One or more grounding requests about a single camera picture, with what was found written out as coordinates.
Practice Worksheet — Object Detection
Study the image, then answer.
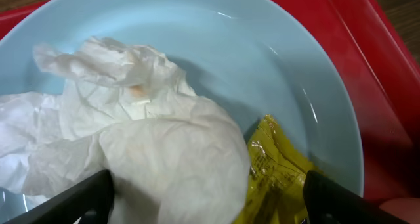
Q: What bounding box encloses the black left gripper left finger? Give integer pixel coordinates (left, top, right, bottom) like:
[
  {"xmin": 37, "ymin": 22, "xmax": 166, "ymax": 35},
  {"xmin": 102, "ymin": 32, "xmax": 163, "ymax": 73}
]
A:
[{"xmin": 1, "ymin": 170, "xmax": 114, "ymax": 224}]

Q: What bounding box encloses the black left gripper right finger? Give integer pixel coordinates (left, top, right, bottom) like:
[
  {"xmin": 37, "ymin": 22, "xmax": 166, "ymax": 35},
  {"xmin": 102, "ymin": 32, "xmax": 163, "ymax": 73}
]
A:
[{"xmin": 303, "ymin": 170, "xmax": 406, "ymax": 224}]

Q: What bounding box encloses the yellow snack wrapper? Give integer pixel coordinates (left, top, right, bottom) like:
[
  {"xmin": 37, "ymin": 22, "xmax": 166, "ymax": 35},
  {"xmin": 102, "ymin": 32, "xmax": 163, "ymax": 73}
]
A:
[{"xmin": 234, "ymin": 114, "xmax": 319, "ymax": 224}]

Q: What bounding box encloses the pink plastic cup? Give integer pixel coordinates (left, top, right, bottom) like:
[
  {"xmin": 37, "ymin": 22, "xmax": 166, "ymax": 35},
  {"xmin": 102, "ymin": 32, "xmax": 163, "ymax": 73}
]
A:
[{"xmin": 379, "ymin": 198, "xmax": 420, "ymax": 224}]

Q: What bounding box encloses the white tissue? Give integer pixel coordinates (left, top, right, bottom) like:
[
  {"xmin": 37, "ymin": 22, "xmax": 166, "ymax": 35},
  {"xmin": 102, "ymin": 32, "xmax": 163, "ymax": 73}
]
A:
[{"xmin": 1, "ymin": 37, "xmax": 250, "ymax": 223}]

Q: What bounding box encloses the light blue plate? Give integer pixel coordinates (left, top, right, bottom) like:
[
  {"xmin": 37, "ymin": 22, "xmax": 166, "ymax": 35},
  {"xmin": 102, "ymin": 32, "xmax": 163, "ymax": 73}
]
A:
[{"xmin": 1, "ymin": 0, "xmax": 364, "ymax": 223}]

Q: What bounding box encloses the red plastic tray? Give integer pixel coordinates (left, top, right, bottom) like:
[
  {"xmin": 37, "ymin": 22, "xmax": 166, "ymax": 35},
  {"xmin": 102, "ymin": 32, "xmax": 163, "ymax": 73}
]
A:
[{"xmin": 1, "ymin": 0, "xmax": 419, "ymax": 203}]

